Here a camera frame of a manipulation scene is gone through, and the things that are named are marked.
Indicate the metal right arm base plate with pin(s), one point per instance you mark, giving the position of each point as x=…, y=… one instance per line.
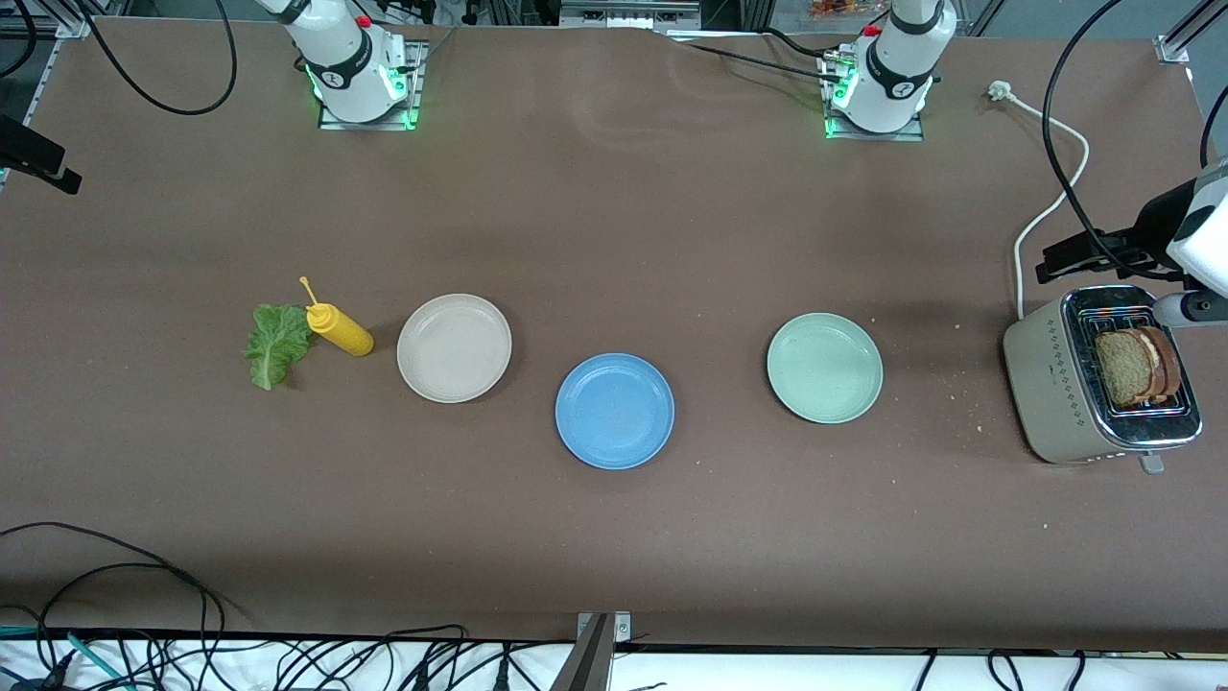
x=415, y=96

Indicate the yellow squeeze bottle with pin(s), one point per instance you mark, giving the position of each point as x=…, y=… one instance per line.
x=341, y=331

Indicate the beige chrome toaster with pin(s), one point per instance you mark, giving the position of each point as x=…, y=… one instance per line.
x=1050, y=384

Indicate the aluminium frame rail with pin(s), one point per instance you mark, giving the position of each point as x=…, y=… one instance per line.
x=1172, y=48
x=72, y=21

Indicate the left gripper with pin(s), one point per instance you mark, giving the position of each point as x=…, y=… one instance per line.
x=1154, y=223

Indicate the green lettuce leaf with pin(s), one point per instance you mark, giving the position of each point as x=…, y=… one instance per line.
x=276, y=345

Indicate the blue plate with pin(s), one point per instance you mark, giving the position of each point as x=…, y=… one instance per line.
x=614, y=411

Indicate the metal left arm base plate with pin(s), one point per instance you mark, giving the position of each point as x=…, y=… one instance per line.
x=863, y=136

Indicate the aluminium table edge bracket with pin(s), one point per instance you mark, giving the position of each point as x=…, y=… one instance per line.
x=622, y=626

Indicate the mint green plate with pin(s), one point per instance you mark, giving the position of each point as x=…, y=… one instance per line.
x=825, y=368

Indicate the brown bread slice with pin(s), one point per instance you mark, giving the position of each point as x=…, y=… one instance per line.
x=1122, y=369
x=1168, y=360

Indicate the beige plate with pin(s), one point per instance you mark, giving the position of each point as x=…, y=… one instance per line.
x=454, y=347

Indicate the grey metal box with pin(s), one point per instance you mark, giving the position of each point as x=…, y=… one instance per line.
x=628, y=14

